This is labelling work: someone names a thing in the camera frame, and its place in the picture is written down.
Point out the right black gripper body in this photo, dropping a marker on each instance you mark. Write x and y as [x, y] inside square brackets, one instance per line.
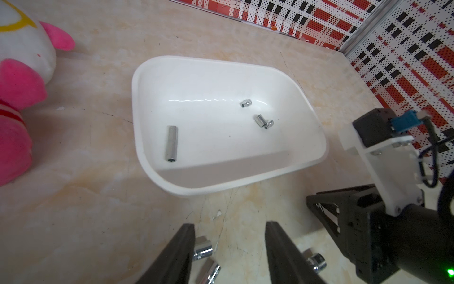
[356, 220]

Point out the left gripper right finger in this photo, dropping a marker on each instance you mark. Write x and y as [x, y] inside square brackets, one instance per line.
[286, 263]

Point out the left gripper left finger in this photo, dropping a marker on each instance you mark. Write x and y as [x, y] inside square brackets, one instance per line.
[174, 263]

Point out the small chrome socket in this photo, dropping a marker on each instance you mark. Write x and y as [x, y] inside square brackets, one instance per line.
[260, 120]
[269, 124]
[246, 103]

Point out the long chrome deep socket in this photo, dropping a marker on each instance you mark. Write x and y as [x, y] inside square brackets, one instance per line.
[172, 144]

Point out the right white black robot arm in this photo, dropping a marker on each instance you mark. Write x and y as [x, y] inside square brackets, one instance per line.
[424, 245]

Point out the white plastic storage box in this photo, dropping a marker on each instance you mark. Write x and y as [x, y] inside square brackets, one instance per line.
[220, 146]

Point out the pink white plush toy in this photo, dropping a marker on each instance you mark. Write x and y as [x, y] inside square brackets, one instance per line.
[28, 61]

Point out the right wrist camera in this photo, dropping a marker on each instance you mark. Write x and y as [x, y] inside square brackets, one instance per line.
[382, 141]

